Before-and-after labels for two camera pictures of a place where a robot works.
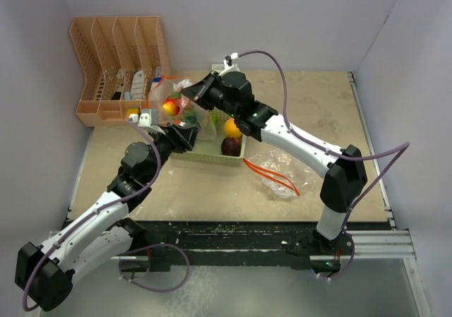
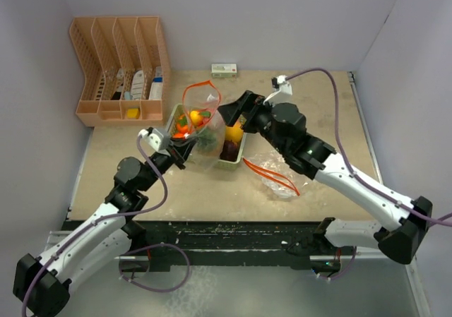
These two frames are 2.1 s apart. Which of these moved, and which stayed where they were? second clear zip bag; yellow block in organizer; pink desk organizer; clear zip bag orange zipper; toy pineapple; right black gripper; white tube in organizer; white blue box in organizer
Moved: toy pineapple; clear zip bag orange zipper; right black gripper
Stayed: pink desk organizer; white blue box in organizer; white tube in organizer; yellow block in organizer; second clear zip bag
